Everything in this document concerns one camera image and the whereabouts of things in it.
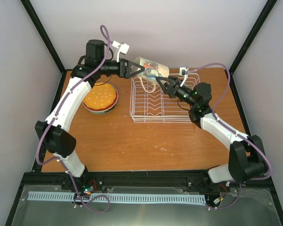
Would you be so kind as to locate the cream dragon mug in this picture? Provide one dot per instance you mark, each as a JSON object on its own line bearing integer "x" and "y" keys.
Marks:
{"x": 151, "y": 72}

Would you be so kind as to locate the light blue cable duct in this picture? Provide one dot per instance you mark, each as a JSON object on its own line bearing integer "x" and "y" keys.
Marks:
{"x": 124, "y": 198}

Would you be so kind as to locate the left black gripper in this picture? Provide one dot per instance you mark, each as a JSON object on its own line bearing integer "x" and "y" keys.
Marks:
{"x": 127, "y": 73}

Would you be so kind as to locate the right black frame post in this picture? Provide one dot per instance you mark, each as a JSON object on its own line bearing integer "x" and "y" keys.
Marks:
{"x": 266, "y": 10}

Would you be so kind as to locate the metal front panel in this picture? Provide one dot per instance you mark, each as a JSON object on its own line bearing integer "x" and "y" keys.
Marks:
{"x": 246, "y": 207}

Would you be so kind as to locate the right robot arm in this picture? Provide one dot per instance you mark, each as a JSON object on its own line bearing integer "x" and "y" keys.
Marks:
{"x": 246, "y": 158}

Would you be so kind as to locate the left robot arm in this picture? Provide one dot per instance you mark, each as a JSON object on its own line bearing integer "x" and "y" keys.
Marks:
{"x": 101, "y": 58}

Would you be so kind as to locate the white bottom plate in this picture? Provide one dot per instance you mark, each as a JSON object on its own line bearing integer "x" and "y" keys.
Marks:
{"x": 101, "y": 112}

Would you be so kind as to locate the orange dotted plate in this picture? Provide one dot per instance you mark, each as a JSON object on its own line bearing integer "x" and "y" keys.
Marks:
{"x": 97, "y": 86}

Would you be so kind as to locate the left black frame post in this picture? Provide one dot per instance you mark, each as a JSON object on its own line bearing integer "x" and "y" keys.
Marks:
{"x": 43, "y": 34}

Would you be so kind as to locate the black frame post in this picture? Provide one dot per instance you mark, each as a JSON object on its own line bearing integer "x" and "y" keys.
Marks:
{"x": 43, "y": 34}
{"x": 266, "y": 10}

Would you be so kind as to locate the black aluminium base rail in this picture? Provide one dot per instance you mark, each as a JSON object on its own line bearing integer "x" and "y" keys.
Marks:
{"x": 188, "y": 180}

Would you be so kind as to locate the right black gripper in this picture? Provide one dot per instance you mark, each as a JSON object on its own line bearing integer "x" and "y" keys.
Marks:
{"x": 170, "y": 90}

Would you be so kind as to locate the white wire dish rack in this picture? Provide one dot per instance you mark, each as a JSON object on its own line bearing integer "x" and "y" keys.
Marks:
{"x": 149, "y": 103}

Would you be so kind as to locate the red teal patterned plate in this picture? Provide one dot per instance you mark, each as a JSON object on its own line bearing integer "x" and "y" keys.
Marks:
{"x": 107, "y": 94}

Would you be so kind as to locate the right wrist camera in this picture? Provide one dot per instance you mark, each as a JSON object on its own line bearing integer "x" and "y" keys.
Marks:
{"x": 183, "y": 72}

